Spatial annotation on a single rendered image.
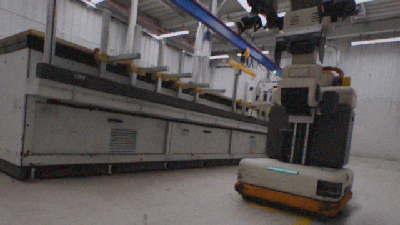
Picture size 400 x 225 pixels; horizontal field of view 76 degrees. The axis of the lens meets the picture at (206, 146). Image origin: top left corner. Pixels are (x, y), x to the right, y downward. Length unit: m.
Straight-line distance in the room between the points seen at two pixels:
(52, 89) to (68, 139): 0.44
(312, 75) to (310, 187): 0.65
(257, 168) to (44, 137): 1.38
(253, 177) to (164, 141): 1.19
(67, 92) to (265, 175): 1.29
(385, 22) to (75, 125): 10.97
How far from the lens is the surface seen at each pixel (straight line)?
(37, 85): 1.71
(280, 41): 1.69
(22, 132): 1.88
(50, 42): 1.72
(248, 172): 1.67
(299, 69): 1.70
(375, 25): 11.76
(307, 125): 1.83
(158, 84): 2.15
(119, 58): 1.78
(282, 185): 1.59
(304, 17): 1.80
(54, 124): 1.97
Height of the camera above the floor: 0.42
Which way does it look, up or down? 3 degrees down
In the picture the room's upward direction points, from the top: 6 degrees clockwise
